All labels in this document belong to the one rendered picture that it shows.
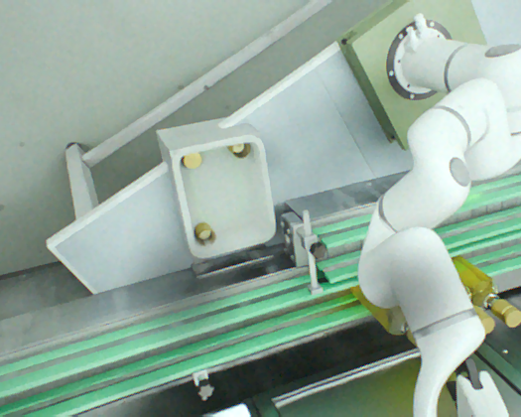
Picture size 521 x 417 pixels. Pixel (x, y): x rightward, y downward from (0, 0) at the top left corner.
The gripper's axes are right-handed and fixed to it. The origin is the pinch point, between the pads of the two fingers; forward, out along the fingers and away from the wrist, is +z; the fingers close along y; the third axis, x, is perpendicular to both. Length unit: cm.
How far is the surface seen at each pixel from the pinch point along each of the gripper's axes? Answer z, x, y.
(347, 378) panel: 19.7, 15.8, -13.0
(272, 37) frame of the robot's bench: 104, 19, 40
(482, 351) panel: 20.8, -11.3, -12.3
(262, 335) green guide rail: 25.1, 30.9, -3.9
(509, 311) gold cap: 13.6, -13.7, 1.1
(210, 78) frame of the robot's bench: 99, 37, 32
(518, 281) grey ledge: 46, -29, -14
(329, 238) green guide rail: 27.6, 15.6, 13.3
